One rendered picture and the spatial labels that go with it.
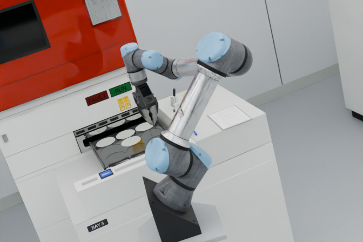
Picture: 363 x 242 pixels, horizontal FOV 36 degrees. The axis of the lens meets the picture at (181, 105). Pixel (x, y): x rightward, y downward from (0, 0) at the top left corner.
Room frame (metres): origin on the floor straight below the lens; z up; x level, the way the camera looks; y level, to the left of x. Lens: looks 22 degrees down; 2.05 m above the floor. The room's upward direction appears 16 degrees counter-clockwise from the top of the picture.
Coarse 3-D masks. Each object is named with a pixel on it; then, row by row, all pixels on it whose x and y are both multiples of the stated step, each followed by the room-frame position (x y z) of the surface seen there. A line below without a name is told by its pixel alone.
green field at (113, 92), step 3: (123, 84) 2.80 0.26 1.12; (126, 84) 2.80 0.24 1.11; (129, 84) 2.81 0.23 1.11; (117, 87) 2.79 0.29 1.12; (120, 87) 2.80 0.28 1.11; (123, 87) 2.80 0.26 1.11; (126, 87) 2.80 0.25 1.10; (129, 87) 2.81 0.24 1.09; (111, 90) 2.78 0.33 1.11; (114, 90) 2.79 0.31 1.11; (117, 90) 2.79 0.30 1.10; (120, 90) 2.79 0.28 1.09; (123, 90) 2.80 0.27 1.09; (126, 90) 2.80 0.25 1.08; (111, 93) 2.78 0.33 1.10; (114, 93) 2.79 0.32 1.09; (117, 93) 2.79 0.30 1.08
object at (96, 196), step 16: (128, 160) 2.24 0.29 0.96; (144, 160) 2.20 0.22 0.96; (96, 176) 2.18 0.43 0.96; (112, 176) 2.14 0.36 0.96; (128, 176) 2.15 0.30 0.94; (144, 176) 2.16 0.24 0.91; (160, 176) 2.18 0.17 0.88; (80, 192) 2.09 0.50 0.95; (96, 192) 2.11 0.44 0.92; (112, 192) 2.12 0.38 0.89; (128, 192) 2.14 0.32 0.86; (144, 192) 2.16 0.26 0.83; (96, 208) 2.10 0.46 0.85; (112, 208) 2.12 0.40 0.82
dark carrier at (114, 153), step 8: (128, 128) 2.74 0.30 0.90; (152, 128) 2.65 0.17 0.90; (160, 128) 2.63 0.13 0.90; (112, 136) 2.69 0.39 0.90; (144, 136) 2.59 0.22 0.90; (152, 136) 2.56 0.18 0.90; (112, 144) 2.60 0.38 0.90; (120, 144) 2.57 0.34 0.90; (136, 144) 2.52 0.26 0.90; (144, 144) 2.49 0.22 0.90; (104, 152) 2.53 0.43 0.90; (112, 152) 2.50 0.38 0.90; (120, 152) 2.48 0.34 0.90; (128, 152) 2.45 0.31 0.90; (136, 152) 2.43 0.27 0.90; (104, 160) 2.44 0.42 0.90; (112, 160) 2.42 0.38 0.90; (120, 160) 2.39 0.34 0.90
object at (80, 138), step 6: (138, 114) 2.80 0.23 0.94; (120, 120) 2.77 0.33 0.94; (126, 120) 2.78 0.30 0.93; (102, 126) 2.76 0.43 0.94; (108, 126) 2.75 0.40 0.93; (114, 126) 2.76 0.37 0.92; (90, 132) 2.73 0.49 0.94; (96, 132) 2.74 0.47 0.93; (78, 138) 2.71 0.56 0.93; (84, 138) 2.72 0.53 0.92; (78, 144) 2.71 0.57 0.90; (84, 150) 2.71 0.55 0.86
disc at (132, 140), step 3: (129, 138) 2.61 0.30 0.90; (132, 138) 2.60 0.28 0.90; (135, 138) 2.59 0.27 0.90; (138, 138) 2.58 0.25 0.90; (123, 141) 2.60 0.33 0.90; (126, 141) 2.59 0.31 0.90; (129, 141) 2.58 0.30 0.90; (132, 141) 2.57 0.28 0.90; (135, 141) 2.56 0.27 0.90; (138, 141) 2.55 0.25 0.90; (123, 144) 2.56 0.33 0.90; (126, 144) 2.55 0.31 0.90; (129, 144) 2.54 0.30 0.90; (132, 144) 2.53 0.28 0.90
